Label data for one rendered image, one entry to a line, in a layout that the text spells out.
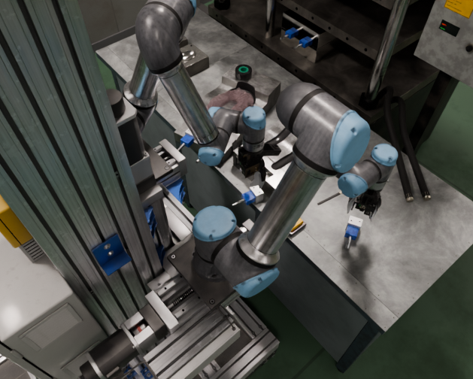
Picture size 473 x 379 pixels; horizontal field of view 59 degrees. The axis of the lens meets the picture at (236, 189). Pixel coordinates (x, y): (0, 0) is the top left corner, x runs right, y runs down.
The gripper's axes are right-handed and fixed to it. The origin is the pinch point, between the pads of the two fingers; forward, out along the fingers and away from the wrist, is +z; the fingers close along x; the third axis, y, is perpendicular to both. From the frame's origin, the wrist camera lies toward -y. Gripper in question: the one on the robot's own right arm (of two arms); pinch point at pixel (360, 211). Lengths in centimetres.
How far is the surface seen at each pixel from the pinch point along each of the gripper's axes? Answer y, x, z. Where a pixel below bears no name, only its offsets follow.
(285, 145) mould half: -24.0, -36.8, 4.5
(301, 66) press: -91, -50, 15
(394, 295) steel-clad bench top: 21.0, 20.0, 12.7
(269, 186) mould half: -1.5, -35.5, 4.9
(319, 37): -97, -44, -1
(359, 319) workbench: 25.9, 13.1, 32.1
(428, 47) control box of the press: -78, 6, -20
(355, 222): 0.5, -0.1, 7.4
